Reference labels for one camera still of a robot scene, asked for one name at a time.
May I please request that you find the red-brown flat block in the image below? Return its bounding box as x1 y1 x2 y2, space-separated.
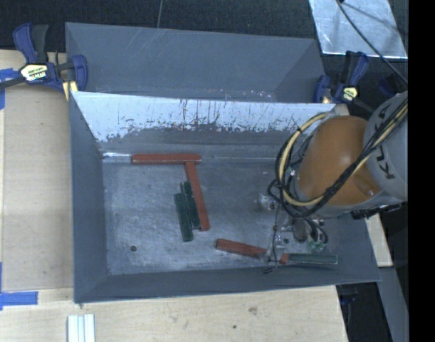
215 237 290 265
130 152 203 166
183 160 211 232

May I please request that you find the dark green flat block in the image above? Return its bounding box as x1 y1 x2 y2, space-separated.
179 180 201 229
287 253 339 266
173 192 195 243

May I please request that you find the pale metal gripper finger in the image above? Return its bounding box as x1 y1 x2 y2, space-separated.
271 237 291 265
263 225 284 260

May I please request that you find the black cylinder on white bracket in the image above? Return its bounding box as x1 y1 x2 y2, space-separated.
350 203 403 221

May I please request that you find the grey metal bin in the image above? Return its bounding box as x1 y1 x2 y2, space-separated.
63 21 382 304

